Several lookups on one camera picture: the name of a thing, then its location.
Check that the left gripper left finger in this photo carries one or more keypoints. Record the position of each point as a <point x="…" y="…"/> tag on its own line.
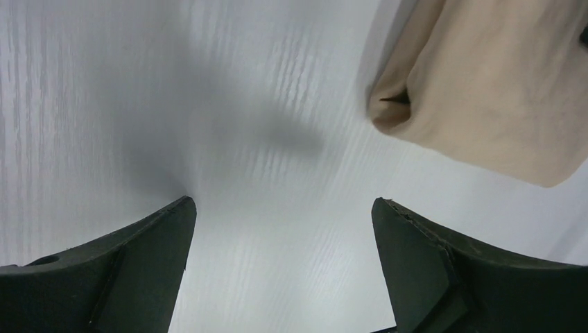
<point x="125" y="281"/>

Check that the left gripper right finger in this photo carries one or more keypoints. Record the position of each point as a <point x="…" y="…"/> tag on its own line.
<point x="440" y="280"/>

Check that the beige t shirt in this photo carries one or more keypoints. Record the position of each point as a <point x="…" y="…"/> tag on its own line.
<point x="501" y="85"/>

